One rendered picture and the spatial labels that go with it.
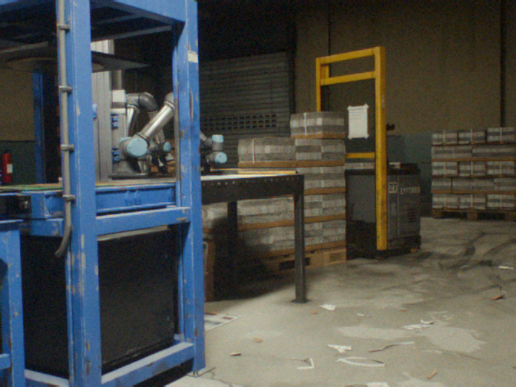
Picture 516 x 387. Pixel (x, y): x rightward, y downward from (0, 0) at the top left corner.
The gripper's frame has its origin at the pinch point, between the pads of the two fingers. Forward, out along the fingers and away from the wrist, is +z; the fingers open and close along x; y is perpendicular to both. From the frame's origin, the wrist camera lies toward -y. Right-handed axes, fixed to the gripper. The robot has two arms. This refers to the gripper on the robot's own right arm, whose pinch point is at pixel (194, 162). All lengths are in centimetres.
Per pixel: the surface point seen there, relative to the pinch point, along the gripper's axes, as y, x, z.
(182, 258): 1, 111, -147
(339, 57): 19, -200, 28
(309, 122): -17, -128, 14
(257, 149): -16, -64, 10
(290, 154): -29, -84, -2
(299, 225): -45, -4, -85
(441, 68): -109, -675, 256
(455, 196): -252, -478, 144
